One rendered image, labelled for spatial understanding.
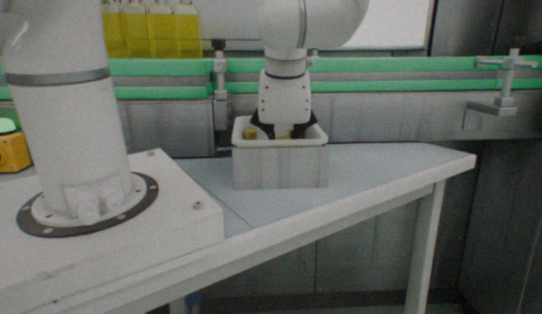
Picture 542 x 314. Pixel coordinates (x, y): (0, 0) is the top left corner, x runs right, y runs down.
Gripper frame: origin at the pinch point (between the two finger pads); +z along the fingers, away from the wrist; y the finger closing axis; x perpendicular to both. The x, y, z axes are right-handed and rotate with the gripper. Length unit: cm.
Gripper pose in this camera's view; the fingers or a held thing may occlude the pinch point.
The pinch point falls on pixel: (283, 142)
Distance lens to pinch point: 69.5
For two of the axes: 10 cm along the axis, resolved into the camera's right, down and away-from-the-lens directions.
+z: -0.1, 8.4, 5.4
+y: -10.0, 0.1, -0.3
